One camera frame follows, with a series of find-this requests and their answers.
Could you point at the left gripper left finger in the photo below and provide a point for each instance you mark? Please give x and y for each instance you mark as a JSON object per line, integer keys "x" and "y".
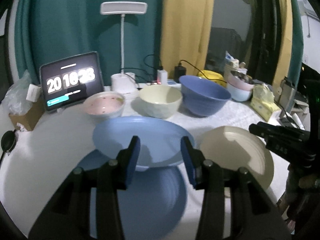
{"x": 67, "y": 214}

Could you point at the white desk lamp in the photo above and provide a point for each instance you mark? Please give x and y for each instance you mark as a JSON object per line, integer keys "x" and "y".
{"x": 123, "y": 83}

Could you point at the tablet showing clock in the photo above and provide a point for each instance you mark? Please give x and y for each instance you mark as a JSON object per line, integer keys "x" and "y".
{"x": 71, "y": 80}

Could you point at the dark blue bowl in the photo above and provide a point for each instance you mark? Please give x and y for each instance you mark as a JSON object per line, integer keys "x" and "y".
{"x": 202, "y": 97}

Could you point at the pink strawberry bowl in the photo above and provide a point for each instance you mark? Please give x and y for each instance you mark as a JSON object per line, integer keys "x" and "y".
{"x": 104, "y": 105}

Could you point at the cream bowl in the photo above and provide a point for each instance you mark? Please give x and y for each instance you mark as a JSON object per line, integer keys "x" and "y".
{"x": 160, "y": 101}

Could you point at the steel thermos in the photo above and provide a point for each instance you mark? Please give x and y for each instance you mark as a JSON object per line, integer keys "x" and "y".
{"x": 287, "y": 94}

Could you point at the small white box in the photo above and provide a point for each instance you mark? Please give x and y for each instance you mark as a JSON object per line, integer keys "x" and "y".
{"x": 33, "y": 93}

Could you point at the yellow wipes pack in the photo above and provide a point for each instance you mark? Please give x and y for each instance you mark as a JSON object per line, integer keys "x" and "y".
{"x": 213, "y": 76}

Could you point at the yellow curtain right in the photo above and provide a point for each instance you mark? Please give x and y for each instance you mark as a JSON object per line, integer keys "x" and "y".
{"x": 286, "y": 42}

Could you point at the teal curtain right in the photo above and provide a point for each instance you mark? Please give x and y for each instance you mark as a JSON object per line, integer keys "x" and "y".
{"x": 297, "y": 44}

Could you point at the teal curtain left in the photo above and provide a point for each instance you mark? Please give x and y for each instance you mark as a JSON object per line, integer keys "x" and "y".
{"x": 43, "y": 31}

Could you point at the clear plastic bag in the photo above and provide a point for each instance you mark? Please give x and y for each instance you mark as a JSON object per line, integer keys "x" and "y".
{"x": 15, "y": 101}

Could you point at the yellow curtain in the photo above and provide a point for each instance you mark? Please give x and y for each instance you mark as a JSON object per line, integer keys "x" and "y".
{"x": 186, "y": 26}
{"x": 286, "y": 42}

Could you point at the stacked pink blue bowls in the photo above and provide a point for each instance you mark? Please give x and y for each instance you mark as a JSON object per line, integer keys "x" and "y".
{"x": 240, "y": 86}

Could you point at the light blue deep plate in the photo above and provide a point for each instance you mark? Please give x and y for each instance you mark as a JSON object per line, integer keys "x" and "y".
{"x": 160, "y": 140}

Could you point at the cream plate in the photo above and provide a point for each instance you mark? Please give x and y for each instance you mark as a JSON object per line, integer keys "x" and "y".
{"x": 234, "y": 147}

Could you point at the yellow tissue pack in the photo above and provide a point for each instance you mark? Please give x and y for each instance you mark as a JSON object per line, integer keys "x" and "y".
{"x": 263, "y": 102}

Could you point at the yellow curtain left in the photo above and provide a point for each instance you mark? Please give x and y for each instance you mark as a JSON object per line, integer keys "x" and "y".
{"x": 186, "y": 26}

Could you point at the teal curtain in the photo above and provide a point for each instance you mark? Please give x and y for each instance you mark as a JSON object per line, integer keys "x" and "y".
{"x": 43, "y": 31}
{"x": 297, "y": 44}

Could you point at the black power adapter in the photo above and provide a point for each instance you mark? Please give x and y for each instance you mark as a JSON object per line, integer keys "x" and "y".
{"x": 178, "y": 72}

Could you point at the cardboard box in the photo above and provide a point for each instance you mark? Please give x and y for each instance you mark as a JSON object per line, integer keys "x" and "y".
{"x": 28, "y": 121}

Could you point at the white utensil basket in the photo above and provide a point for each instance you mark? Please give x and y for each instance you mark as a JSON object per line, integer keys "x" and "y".
{"x": 232, "y": 64}

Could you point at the black round pouch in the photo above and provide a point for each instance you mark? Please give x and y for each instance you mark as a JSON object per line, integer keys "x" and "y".
{"x": 8, "y": 141}

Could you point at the white power strip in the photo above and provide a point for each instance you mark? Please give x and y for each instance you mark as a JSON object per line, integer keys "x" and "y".
{"x": 170, "y": 83}

